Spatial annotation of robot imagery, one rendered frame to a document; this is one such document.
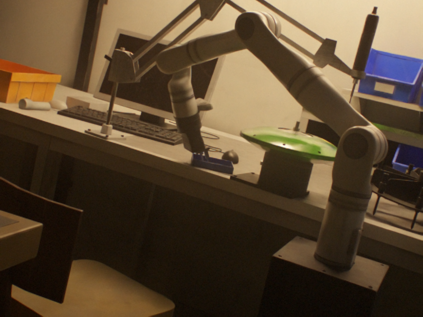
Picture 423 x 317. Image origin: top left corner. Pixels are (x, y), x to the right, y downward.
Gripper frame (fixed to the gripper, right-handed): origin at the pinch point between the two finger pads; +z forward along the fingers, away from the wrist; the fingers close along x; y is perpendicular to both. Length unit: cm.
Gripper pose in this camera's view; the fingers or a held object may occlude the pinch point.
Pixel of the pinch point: (206, 164)
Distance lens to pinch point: 210.7
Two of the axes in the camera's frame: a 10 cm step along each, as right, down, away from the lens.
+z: 2.0, 9.1, 3.6
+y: -8.7, 3.3, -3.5
